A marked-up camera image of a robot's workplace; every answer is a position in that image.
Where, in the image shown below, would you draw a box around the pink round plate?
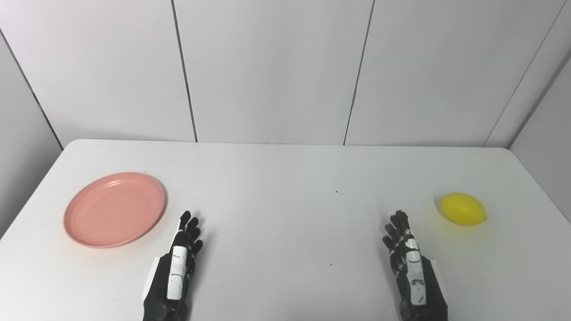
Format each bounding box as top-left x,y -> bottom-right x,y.
63,172 -> 166,249

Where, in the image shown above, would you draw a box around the yellow lemon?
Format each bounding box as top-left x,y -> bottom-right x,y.
440,192 -> 487,226

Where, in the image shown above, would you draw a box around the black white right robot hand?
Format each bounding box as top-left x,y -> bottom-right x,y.
382,210 -> 449,321

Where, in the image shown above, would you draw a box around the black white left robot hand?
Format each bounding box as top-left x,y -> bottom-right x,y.
143,210 -> 204,321

